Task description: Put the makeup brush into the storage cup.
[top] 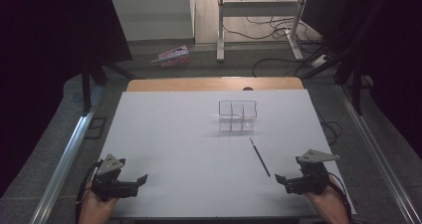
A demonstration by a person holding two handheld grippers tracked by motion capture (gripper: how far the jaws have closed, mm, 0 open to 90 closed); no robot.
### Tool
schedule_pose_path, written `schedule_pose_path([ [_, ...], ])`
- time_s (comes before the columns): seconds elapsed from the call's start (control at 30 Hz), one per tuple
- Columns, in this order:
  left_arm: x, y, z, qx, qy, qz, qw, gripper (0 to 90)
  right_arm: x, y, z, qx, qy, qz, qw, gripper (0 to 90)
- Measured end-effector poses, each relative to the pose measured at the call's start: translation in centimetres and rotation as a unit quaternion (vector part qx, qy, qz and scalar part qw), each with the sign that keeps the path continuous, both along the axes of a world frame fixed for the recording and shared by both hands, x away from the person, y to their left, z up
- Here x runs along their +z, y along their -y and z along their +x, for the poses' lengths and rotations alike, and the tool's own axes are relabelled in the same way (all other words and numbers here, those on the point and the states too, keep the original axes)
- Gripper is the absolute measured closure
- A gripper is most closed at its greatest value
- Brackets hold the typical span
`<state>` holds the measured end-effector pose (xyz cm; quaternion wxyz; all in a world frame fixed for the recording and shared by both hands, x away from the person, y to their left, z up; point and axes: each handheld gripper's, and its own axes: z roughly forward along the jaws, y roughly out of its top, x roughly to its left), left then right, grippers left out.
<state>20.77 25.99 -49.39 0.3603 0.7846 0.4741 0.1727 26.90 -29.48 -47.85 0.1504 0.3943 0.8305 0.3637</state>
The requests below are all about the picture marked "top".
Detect red white packet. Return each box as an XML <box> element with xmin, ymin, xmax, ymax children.
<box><xmin>150</xmin><ymin>45</ymin><xmax>192</xmax><ymax>68</ymax></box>

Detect person's right hand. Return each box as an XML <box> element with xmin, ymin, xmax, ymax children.
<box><xmin>304</xmin><ymin>174</ymin><xmax>336</xmax><ymax>216</ymax></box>

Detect thin black floor cable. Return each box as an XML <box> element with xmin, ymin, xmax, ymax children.
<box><xmin>315</xmin><ymin>108</ymin><xmax>343</xmax><ymax>146</ymax></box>

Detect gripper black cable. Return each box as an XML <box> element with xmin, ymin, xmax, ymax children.
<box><xmin>75</xmin><ymin>159</ymin><xmax>105</xmax><ymax>224</ymax></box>
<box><xmin>327</xmin><ymin>172</ymin><xmax>353</xmax><ymax>224</ymax></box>

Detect black pencil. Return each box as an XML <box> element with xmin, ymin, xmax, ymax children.
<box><xmin>249</xmin><ymin>137</ymin><xmax>272</xmax><ymax>178</ymax></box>

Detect black frame on floor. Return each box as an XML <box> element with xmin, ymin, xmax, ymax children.
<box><xmin>84</xmin><ymin>116</ymin><xmax>107</xmax><ymax>140</ymax></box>

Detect aluminium rail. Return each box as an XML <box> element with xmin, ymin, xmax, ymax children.
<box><xmin>335</xmin><ymin>84</ymin><xmax>422</xmax><ymax>224</ymax></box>
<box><xmin>29</xmin><ymin>84</ymin><xmax>105</xmax><ymax>224</ymax></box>

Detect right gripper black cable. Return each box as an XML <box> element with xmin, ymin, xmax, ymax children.
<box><xmin>327</xmin><ymin>172</ymin><xmax>353</xmax><ymax>224</ymax></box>

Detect black metal stand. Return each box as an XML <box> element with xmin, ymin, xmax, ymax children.
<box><xmin>300</xmin><ymin>0</ymin><xmax>390</xmax><ymax>116</ymax></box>
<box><xmin>80</xmin><ymin>55</ymin><xmax>135</xmax><ymax>114</ymax></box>

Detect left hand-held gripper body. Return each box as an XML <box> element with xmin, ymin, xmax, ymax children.
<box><xmin>91</xmin><ymin>153</ymin><xmax>139</xmax><ymax>201</ymax></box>

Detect black looped floor cable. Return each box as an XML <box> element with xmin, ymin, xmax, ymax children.
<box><xmin>251</xmin><ymin>57</ymin><xmax>302</xmax><ymax>79</ymax></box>

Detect wooden table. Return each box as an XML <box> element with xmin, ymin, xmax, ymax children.
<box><xmin>125</xmin><ymin>77</ymin><xmax>306</xmax><ymax>93</ymax></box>

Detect white desk frame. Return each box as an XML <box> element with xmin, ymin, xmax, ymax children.
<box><xmin>215</xmin><ymin>0</ymin><xmax>311</xmax><ymax>64</ymax></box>

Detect person's left hand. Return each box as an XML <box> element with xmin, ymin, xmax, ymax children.
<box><xmin>79</xmin><ymin>181</ymin><xmax>119</xmax><ymax>224</ymax></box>

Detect white board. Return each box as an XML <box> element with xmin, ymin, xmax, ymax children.
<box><xmin>98</xmin><ymin>90</ymin><xmax>358</xmax><ymax>220</ymax></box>

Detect dark curtain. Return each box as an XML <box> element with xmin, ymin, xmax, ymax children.
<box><xmin>303</xmin><ymin>0</ymin><xmax>422</xmax><ymax>158</ymax></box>
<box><xmin>0</xmin><ymin>0</ymin><xmax>133</xmax><ymax>198</ymax></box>

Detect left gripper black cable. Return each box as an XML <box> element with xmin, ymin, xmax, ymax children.
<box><xmin>75</xmin><ymin>159</ymin><xmax>105</xmax><ymax>224</ymax></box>

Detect white power strip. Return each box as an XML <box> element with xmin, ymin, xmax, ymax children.
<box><xmin>311</xmin><ymin>54</ymin><xmax>330</xmax><ymax>70</ymax></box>

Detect clear acrylic pen holder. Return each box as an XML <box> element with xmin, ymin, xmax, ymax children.
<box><xmin>217</xmin><ymin>100</ymin><xmax>259</xmax><ymax>133</ymax></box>

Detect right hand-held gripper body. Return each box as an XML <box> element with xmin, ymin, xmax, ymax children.
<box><xmin>284</xmin><ymin>148</ymin><xmax>341</xmax><ymax>196</ymax></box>

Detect tangle of black floor cables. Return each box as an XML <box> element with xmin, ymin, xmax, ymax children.
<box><xmin>221</xmin><ymin>0</ymin><xmax>323</xmax><ymax>50</ymax></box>

